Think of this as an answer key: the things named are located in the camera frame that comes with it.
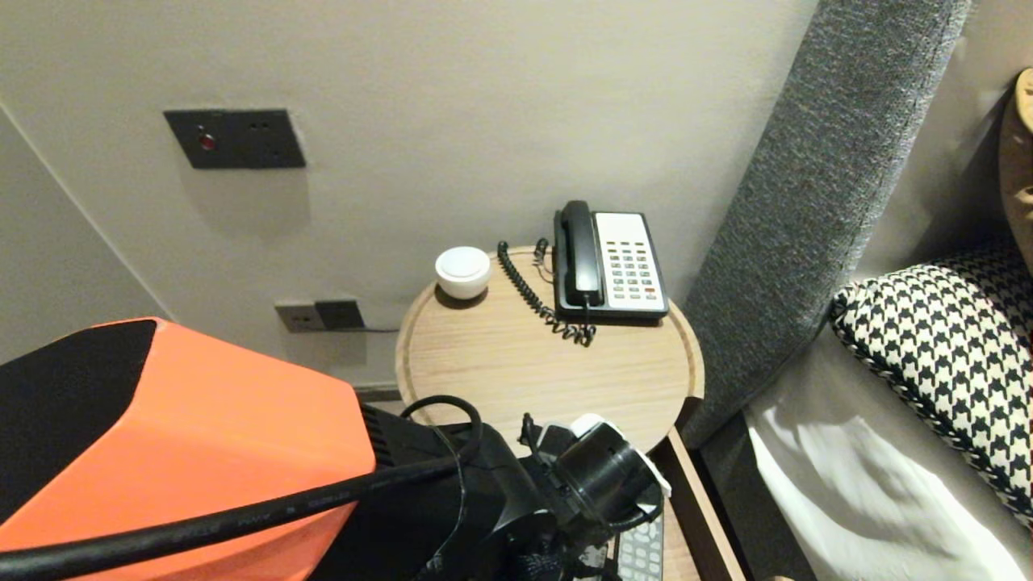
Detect wooden curved-front drawer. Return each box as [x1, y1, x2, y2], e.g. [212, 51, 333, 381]
[646, 428, 747, 581]

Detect dark grey bed base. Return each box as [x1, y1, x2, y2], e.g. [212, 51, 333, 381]
[698, 412, 816, 581]

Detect round wooden side table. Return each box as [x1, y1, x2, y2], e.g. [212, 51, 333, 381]
[395, 246, 705, 465]

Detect black and white desk telephone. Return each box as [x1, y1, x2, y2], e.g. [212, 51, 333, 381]
[554, 210, 670, 326]

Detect white round bowl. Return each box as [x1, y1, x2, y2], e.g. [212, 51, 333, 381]
[435, 245, 491, 300]

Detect white bedding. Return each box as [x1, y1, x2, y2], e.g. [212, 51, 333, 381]
[742, 323, 1033, 581]

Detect black telephone handset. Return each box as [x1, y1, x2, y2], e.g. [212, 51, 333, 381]
[559, 200, 605, 307]

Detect black white houndstooth pillow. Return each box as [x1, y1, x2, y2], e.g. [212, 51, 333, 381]
[830, 246, 1033, 529]

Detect grey fabric headboard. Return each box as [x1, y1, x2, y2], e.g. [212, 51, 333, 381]
[682, 0, 973, 449]

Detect beige upholstered headboard panel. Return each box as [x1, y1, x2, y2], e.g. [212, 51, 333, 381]
[855, 0, 1033, 282]

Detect tan brown cushion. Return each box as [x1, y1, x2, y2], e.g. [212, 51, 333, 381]
[999, 69, 1033, 275]

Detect black and white wrist camera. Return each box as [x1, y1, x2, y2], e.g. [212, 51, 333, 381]
[521, 413, 672, 540]

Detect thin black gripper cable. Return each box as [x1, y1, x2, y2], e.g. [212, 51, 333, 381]
[399, 394, 485, 581]

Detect black coiled telephone cord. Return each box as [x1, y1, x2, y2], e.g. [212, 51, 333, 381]
[496, 239, 598, 346]

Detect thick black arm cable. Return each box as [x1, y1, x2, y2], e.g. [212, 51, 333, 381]
[0, 452, 485, 581]

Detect grey wall socket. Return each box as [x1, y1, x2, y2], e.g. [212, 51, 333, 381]
[274, 301, 328, 333]

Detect dark wall switch panel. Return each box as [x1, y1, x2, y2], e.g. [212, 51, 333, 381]
[163, 108, 307, 169]

